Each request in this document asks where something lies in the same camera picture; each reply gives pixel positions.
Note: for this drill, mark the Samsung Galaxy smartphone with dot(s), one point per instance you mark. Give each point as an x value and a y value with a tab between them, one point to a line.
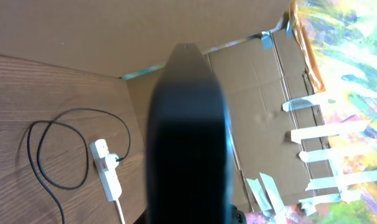
188	140

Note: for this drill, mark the white USB charger adapter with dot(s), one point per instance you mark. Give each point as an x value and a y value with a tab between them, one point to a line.
111	161

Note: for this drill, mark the cardboard panel with tape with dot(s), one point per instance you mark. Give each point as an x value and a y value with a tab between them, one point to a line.
257	80

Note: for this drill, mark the white power strip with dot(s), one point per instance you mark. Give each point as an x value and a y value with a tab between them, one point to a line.
109	178

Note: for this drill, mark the colourful painted sheet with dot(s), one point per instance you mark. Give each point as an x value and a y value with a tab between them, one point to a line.
339	41

